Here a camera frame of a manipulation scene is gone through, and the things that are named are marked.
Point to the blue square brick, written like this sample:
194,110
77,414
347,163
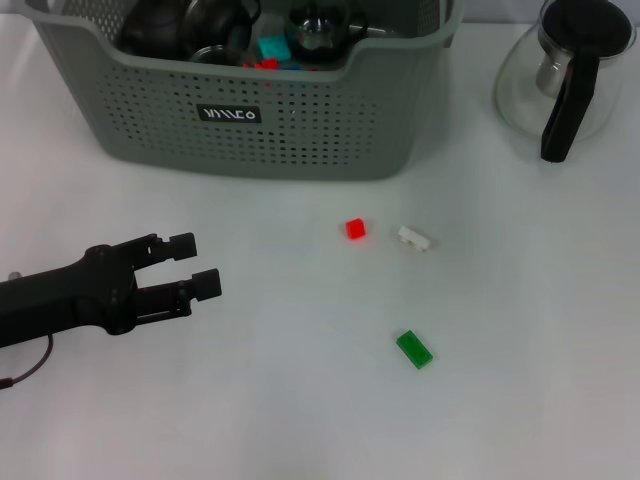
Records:
295,66

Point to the cyan square brick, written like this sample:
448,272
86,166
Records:
274,47

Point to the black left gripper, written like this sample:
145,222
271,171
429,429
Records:
60,305

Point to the grey perforated storage bin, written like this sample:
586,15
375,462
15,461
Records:
325,135

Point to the orange-red wedge brick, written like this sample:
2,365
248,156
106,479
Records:
251,65

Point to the black ceramic teapot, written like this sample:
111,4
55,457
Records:
150,30

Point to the small red cube brick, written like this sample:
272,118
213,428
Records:
271,63
356,230

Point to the green rectangular brick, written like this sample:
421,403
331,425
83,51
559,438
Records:
415,350

